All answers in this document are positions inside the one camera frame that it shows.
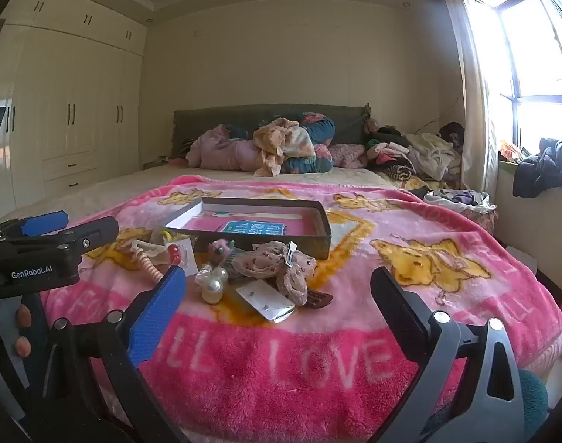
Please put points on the pearl bow hair clip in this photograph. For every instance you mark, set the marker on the pearl bow hair clip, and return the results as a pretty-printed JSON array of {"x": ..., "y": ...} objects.
[{"x": 211, "y": 286}]

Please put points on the silver earring packet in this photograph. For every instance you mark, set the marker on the silver earring packet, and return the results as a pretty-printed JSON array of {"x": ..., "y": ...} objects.
[{"x": 267, "y": 302}]

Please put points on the orange cloth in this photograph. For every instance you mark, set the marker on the orange cloth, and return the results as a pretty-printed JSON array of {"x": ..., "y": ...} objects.
[{"x": 511, "y": 151}]

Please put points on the pink fuzzy cloth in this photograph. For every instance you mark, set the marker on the pink fuzzy cloth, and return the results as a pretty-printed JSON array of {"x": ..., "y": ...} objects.
[{"x": 348, "y": 154}]

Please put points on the peach floral cloth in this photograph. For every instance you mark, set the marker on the peach floral cloth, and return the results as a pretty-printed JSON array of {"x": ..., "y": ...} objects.
[{"x": 285, "y": 143}]

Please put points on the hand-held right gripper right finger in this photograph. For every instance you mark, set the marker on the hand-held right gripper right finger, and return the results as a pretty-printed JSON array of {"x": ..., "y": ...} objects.
[{"x": 401, "y": 314}]

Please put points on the silver hair clip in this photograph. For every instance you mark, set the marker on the silver hair clip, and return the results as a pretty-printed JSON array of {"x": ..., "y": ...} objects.
[{"x": 291, "y": 254}]

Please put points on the window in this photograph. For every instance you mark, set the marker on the window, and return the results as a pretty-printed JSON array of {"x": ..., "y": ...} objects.
[{"x": 539, "y": 55}]

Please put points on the pink printed blanket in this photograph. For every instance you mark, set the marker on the pink printed blanket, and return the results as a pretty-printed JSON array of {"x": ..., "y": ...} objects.
[{"x": 285, "y": 369}]

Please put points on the dark blue floral pillow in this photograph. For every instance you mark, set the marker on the dark blue floral pillow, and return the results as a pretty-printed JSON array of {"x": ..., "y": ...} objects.
[{"x": 320, "y": 131}]

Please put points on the beige curtain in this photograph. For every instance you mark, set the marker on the beige curtain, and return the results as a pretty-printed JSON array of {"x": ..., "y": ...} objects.
[{"x": 475, "y": 124}]

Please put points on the dark jacket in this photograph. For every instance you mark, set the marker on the dark jacket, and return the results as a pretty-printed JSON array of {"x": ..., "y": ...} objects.
[{"x": 544, "y": 166}]

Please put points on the brown hair clip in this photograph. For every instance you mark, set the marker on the brown hair clip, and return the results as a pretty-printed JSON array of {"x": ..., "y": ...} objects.
[{"x": 321, "y": 300}]

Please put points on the person's left hand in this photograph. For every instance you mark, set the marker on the person's left hand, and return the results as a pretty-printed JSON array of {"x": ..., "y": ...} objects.
[{"x": 22, "y": 346}]

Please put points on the blue card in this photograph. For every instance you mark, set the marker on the blue card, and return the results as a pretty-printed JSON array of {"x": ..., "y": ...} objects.
[{"x": 253, "y": 228}]

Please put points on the teal fuzzy cloth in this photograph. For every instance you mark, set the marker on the teal fuzzy cloth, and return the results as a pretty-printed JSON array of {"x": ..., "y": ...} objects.
[{"x": 535, "y": 401}]

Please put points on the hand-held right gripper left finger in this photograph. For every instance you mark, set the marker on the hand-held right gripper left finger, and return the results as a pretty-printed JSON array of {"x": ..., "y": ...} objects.
[{"x": 156, "y": 314}]

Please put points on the floral fabric scrunchie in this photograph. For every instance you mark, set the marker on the floral fabric scrunchie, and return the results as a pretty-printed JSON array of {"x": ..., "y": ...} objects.
[{"x": 290, "y": 281}]

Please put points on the pink quilt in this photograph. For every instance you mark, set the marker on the pink quilt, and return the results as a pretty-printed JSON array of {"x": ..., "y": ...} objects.
[{"x": 220, "y": 150}]

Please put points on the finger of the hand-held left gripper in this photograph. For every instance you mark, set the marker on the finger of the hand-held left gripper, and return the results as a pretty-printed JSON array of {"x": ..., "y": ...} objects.
[
  {"x": 45, "y": 223},
  {"x": 96, "y": 233}
]

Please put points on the pile of clothes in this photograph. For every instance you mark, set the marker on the pile of clothes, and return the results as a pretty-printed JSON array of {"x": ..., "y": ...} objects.
[{"x": 424, "y": 152}]

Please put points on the dark green headboard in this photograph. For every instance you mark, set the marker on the dark green headboard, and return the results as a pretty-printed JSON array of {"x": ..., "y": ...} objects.
[{"x": 262, "y": 115}]

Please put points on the dark cardboard box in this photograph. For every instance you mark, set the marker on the dark cardboard box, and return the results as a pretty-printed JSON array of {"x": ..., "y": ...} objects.
[{"x": 315, "y": 244}]

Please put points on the bed with beige sheet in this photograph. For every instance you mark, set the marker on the bed with beige sheet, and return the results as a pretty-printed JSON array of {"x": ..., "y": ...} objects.
[{"x": 124, "y": 184}]

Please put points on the cream wardrobe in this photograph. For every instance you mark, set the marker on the cream wardrobe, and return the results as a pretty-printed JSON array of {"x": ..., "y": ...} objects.
[{"x": 77, "y": 101}]

